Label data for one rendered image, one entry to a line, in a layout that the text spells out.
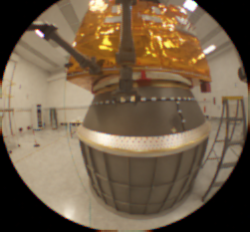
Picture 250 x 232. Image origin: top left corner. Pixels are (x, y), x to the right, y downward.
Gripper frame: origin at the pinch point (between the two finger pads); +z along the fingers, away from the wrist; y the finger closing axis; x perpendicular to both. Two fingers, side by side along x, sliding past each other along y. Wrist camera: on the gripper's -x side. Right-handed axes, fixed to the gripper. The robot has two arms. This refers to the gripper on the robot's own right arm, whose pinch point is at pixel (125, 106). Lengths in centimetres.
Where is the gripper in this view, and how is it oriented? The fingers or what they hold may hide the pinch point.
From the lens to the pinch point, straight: 45.8
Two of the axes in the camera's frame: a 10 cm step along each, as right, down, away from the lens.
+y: -9.9, 0.4, -0.9
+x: 1.0, 4.9, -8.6
